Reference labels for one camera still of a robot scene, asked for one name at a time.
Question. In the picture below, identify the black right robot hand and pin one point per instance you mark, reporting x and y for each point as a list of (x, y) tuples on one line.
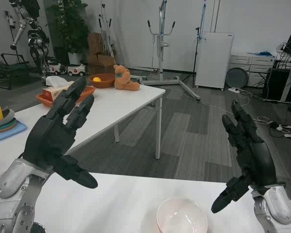
[(257, 160)]

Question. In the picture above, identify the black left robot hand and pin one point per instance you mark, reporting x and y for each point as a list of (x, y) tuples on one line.
[(46, 138)]

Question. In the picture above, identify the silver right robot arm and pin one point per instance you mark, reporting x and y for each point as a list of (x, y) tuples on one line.
[(279, 206)]

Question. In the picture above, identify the grey bowl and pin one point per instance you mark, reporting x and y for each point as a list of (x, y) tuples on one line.
[(8, 116)]

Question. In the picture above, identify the brown-orange plastic bowl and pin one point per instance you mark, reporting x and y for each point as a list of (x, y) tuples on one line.
[(106, 83)]

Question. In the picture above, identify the white bowl orange outside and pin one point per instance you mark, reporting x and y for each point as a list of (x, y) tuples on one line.
[(179, 218)]

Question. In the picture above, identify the light blue tray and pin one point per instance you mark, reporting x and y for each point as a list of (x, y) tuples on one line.
[(15, 133)]

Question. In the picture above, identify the green plate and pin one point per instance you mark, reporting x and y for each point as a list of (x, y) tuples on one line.
[(11, 125)]

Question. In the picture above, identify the orange woven basket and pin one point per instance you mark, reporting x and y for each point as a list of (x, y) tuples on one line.
[(44, 100)]

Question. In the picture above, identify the beige plate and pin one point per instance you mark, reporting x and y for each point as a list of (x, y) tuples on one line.
[(4, 131)]

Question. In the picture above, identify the tissue box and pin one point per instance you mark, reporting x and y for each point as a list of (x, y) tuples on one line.
[(52, 92)]

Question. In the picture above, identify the white toy car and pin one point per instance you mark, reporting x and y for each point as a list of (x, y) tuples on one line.
[(76, 70), (55, 69)]

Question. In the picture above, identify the black metal bench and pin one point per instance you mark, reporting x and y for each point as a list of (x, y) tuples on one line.
[(9, 70)]

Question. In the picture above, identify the yellow ball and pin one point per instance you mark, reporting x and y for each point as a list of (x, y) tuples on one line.
[(96, 79)]

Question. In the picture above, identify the black equipment box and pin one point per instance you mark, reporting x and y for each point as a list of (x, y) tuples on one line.
[(276, 82)]

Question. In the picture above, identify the grey round disc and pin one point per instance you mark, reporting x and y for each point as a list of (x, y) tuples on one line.
[(236, 77)]

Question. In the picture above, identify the black silver humanoid robot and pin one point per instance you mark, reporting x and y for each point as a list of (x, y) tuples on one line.
[(37, 51)]

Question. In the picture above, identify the white folding table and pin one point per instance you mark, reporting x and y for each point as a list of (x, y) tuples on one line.
[(126, 102)]

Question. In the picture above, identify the brown cardboard boxes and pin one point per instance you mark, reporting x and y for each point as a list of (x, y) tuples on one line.
[(99, 60)]

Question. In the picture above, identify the white drawer unit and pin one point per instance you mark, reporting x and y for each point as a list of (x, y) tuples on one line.
[(257, 65)]

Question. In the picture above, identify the brown teddy bear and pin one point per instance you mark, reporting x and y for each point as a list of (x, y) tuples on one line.
[(123, 80)]

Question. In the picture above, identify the white cabinet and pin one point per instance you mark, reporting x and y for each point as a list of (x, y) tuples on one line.
[(213, 60)]

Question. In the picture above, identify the white hoist stand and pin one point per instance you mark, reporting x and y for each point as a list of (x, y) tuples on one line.
[(109, 43)]

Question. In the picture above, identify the green potted plant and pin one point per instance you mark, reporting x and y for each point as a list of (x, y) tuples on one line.
[(70, 24)]

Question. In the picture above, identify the black tripod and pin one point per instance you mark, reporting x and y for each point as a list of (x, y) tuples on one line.
[(197, 28)]

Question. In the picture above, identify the white gantry stand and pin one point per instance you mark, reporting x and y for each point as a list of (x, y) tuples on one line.
[(161, 43)]

